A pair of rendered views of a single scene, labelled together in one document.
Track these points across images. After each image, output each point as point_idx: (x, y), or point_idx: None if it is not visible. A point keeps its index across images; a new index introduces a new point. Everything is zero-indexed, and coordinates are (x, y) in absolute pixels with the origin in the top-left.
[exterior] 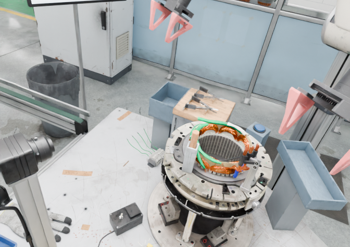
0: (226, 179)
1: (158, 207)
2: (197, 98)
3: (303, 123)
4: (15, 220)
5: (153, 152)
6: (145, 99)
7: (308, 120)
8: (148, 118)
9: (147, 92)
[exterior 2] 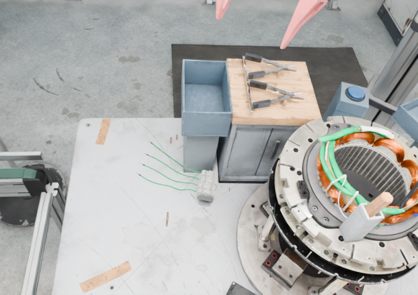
0: (407, 224)
1: (262, 268)
2: (260, 83)
3: (404, 61)
4: None
5: (201, 182)
6: (55, 52)
7: (412, 56)
8: (81, 83)
9: (51, 37)
